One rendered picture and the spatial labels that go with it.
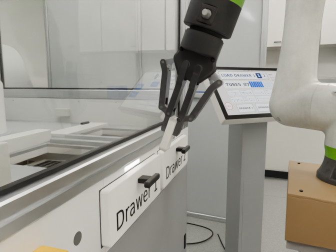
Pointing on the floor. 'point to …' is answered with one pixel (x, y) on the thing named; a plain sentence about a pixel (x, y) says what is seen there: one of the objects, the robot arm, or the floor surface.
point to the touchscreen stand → (245, 186)
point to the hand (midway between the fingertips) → (169, 133)
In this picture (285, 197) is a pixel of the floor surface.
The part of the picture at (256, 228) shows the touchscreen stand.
